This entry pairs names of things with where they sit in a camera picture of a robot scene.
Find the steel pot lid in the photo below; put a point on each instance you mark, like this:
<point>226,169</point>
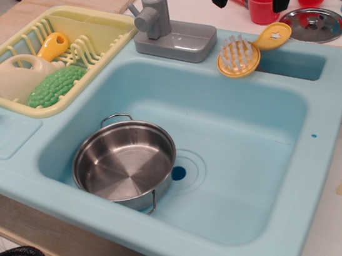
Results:
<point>315,25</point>

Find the yellow round dish brush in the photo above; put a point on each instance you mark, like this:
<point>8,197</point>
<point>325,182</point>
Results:
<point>238,57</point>

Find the stainless steel pot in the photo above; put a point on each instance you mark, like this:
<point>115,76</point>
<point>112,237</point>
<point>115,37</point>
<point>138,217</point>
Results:
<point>129,162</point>

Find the red plastic cup front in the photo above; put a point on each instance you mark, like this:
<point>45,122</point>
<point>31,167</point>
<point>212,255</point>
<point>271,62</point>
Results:
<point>261,12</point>

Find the grey toy faucet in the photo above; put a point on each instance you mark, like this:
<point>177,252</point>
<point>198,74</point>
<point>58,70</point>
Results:
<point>158,35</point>

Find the pale yellow dish rack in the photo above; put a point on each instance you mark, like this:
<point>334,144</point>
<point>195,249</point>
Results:
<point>95,38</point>

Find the light blue toy sink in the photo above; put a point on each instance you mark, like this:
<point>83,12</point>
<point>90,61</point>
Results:
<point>256,150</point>

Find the green bumpy toy vegetable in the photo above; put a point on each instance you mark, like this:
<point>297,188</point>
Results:
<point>57,84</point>

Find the cream toy jug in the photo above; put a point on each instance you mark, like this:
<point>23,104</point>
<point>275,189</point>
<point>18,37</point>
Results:
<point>19,75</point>

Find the orange-yellow toy utensil handle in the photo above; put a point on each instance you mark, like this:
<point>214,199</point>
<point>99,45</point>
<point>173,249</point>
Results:
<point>54,45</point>

